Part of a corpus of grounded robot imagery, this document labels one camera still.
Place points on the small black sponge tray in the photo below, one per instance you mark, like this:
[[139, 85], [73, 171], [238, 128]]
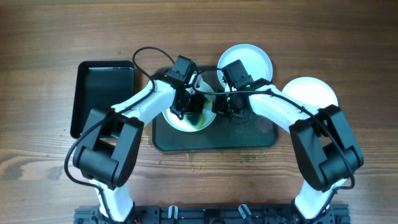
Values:
[[100, 83]]

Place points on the black rectangular serving tray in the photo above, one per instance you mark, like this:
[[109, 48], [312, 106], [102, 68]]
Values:
[[170, 135]]

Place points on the pale blue plate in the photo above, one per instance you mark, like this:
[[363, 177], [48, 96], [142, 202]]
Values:
[[256, 62]]

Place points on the green and yellow sponge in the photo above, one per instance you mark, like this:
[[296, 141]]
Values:
[[196, 118]]

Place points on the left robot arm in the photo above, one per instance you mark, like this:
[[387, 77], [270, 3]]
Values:
[[106, 151]]

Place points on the white plate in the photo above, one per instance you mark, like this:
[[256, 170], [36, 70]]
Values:
[[311, 91], [181, 125]]

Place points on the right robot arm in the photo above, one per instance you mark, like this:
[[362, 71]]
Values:
[[325, 147]]

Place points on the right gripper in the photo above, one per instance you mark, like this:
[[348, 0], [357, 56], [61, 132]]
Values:
[[226, 106]]

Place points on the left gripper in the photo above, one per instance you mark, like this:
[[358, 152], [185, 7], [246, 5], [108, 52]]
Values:
[[191, 106]]

